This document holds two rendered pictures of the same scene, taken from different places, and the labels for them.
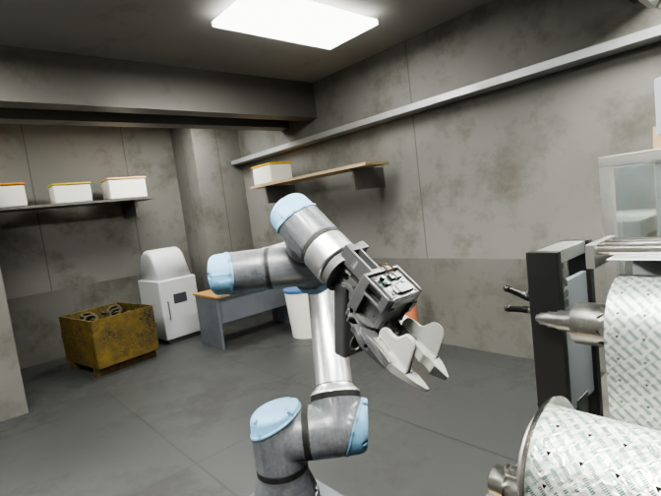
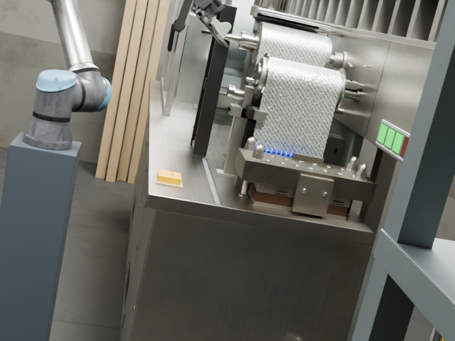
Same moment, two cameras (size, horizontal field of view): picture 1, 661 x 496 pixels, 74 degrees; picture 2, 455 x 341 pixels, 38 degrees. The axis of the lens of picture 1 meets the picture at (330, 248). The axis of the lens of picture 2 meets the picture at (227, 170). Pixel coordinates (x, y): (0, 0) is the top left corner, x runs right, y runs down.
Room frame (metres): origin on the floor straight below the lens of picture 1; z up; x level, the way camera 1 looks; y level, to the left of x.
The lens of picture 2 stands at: (-0.61, 1.60, 1.43)
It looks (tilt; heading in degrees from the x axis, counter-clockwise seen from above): 13 degrees down; 302
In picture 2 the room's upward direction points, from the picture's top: 12 degrees clockwise
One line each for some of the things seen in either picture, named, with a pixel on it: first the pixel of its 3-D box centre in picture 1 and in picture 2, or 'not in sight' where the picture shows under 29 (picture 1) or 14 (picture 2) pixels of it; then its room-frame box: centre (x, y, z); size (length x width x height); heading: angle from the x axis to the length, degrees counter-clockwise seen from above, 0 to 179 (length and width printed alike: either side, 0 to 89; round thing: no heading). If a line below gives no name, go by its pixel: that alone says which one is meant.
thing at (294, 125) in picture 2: not in sight; (292, 128); (0.32, -0.24, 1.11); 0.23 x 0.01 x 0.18; 41
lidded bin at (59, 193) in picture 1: (70, 194); not in sight; (5.69, 3.20, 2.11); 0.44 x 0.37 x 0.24; 131
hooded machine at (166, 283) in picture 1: (168, 292); not in sight; (6.12, 2.33, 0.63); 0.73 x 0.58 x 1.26; 41
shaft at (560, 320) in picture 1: (556, 320); (231, 38); (0.68, -0.34, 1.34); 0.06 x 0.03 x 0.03; 41
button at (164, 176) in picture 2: not in sight; (168, 177); (0.52, 0.07, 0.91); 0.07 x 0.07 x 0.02; 41
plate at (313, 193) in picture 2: not in sight; (313, 195); (0.14, -0.12, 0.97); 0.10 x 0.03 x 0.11; 41
